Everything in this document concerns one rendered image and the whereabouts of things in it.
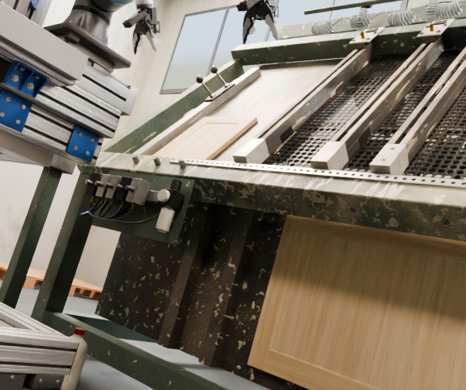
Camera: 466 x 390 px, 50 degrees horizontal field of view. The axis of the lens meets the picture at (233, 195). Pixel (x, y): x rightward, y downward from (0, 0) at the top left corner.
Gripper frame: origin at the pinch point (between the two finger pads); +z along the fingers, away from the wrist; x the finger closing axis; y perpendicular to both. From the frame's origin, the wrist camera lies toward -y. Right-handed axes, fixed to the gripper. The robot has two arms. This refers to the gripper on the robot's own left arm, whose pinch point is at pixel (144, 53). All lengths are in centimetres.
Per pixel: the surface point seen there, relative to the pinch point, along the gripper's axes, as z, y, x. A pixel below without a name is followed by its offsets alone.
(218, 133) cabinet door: 35.6, 11.2, -32.3
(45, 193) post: 56, -47, 12
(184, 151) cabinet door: 41.8, -3.5, -26.4
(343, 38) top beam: -6, 86, -49
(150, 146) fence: 40.2, -6.6, -7.9
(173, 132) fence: 35.3, 7.6, -7.5
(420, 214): 52, -20, -133
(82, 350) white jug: 104, -63, -34
